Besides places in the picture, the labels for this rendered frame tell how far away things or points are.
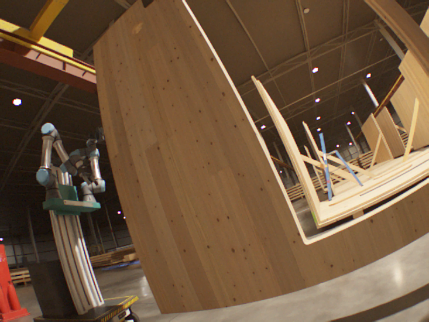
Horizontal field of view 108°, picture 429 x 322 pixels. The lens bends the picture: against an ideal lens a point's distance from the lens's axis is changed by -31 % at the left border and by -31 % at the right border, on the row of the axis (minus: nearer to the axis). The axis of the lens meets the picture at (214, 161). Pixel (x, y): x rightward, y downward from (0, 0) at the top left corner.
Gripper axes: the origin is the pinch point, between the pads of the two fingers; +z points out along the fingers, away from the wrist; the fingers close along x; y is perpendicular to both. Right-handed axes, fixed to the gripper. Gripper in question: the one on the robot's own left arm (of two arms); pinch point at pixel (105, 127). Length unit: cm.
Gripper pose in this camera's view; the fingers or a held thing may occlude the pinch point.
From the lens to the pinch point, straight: 218.9
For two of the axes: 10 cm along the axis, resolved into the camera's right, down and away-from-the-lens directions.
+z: 8.1, -4.5, -3.9
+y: 4.7, 0.8, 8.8
